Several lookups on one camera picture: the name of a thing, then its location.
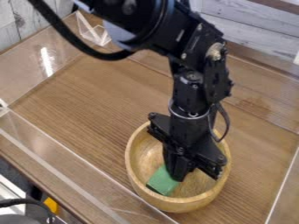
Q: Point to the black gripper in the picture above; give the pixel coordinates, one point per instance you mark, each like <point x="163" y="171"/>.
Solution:
<point x="190" y="141"/>

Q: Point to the green rectangular block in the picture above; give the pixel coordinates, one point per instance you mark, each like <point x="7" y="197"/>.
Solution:
<point x="160" y="182"/>

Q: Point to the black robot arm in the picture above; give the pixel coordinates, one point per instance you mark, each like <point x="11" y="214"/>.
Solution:
<point x="167" y="28"/>

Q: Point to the brown wooden bowl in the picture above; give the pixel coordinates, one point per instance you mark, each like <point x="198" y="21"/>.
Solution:
<point x="194" y="193"/>

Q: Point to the yellow black device bottom left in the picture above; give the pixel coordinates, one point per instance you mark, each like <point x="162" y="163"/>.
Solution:
<point x="33" y="211"/>

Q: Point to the clear acrylic tray wall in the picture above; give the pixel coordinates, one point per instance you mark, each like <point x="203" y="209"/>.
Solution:
<point x="83" y="189"/>

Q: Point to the clear acrylic corner bracket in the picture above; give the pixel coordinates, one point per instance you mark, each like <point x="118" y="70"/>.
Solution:
<point x="95" y="34"/>

